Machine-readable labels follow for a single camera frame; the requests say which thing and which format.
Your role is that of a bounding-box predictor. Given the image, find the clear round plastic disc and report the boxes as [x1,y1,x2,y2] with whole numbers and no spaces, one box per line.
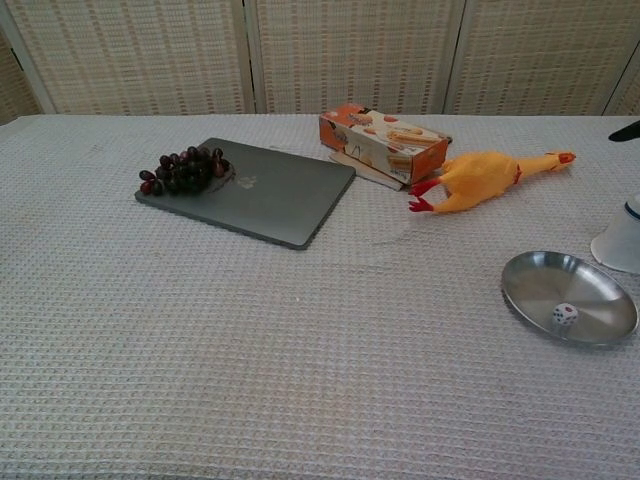
[349,192,416,247]

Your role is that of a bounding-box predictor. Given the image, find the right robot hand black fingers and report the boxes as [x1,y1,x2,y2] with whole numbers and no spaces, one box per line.
[608,119,640,142]

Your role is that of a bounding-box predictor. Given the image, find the woven folding screen panel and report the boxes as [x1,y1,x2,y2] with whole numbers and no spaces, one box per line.
[244,0,469,116]
[602,54,640,117]
[0,24,56,126]
[444,0,640,116]
[0,0,257,117]

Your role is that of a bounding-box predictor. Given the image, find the dark red grape bunch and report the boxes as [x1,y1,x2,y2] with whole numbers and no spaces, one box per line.
[138,145,232,197]

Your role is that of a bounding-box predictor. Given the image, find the white die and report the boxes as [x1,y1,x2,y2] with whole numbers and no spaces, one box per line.
[551,302,579,327]

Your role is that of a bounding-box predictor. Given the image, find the yellow rubber chicken toy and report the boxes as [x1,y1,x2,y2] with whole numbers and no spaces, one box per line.
[407,151,577,216]

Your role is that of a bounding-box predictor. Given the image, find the grey laptop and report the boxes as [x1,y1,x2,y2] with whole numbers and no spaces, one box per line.
[133,137,357,251]

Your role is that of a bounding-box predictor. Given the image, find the white paper cup blue stripe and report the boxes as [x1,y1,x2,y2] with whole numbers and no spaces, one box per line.
[590,194,640,275]

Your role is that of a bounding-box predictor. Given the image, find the silver metal plate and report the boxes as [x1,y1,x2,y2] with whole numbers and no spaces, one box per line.
[501,250,640,350]

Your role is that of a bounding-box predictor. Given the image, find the white waffle tablecloth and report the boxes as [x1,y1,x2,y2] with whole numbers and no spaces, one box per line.
[0,113,640,480]

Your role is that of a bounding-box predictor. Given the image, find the orange biscuit box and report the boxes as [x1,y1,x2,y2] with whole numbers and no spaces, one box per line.
[318,102,454,192]

